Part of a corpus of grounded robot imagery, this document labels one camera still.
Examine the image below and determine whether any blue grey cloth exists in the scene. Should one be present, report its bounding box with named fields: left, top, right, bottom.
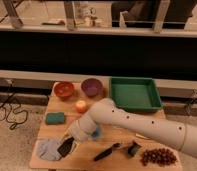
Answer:
left=36, top=139, right=61, bottom=161

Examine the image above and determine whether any teal sponge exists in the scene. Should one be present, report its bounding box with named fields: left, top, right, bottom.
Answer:
left=45, top=112, right=65, bottom=125

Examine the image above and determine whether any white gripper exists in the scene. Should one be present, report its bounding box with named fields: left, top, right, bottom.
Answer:
left=68, top=116, right=99, bottom=142

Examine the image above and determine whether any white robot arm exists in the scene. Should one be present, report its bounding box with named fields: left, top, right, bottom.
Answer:
left=68, top=98, right=197, bottom=159

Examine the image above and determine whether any orange bowl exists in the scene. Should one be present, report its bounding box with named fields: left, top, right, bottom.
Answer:
left=54, top=81, right=74, bottom=98

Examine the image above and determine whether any black eraser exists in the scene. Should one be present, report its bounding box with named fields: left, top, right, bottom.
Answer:
left=57, top=137, right=74, bottom=157

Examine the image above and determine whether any green plastic tray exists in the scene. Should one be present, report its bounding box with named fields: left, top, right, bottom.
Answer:
left=109, top=77, right=162, bottom=112

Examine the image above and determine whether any person in background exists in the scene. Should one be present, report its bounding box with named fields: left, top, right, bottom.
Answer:
left=111, top=0, right=197, bottom=29

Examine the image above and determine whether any black floor cable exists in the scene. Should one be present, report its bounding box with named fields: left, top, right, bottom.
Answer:
left=0, top=91, right=29, bottom=131

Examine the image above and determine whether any bunch of dark grapes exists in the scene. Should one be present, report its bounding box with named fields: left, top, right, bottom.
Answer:
left=141, top=148, right=177, bottom=166

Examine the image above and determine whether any black handled brush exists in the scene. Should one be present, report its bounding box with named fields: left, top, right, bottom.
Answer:
left=93, top=140, right=142, bottom=163

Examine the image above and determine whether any blue metal cup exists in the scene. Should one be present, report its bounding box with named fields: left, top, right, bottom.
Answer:
left=91, top=128, right=102, bottom=140

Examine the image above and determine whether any purple bowl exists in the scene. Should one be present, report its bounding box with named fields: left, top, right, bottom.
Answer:
left=81, top=78, right=103, bottom=97

